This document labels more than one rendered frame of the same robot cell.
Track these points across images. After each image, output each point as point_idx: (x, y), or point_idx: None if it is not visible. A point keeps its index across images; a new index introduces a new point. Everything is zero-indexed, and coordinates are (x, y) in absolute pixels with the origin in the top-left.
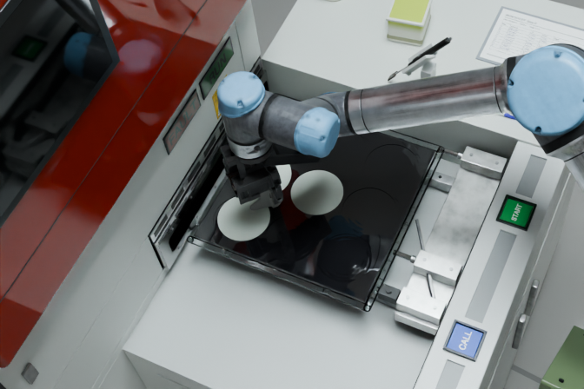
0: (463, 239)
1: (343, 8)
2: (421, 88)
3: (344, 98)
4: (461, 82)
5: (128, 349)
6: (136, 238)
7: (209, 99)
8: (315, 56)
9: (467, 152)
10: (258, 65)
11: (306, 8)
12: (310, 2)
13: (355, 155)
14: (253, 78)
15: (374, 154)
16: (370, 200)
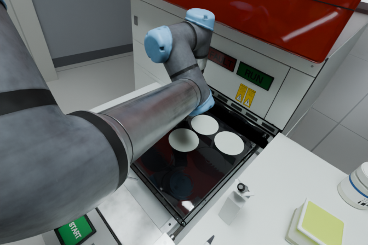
0: (107, 205)
1: (330, 194)
2: (159, 92)
3: (190, 79)
4: (134, 102)
5: (155, 82)
6: None
7: (239, 81)
8: (278, 157)
9: (168, 240)
10: (274, 129)
11: (327, 169)
12: (334, 174)
13: (200, 166)
14: (205, 17)
15: (197, 176)
16: (165, 161)
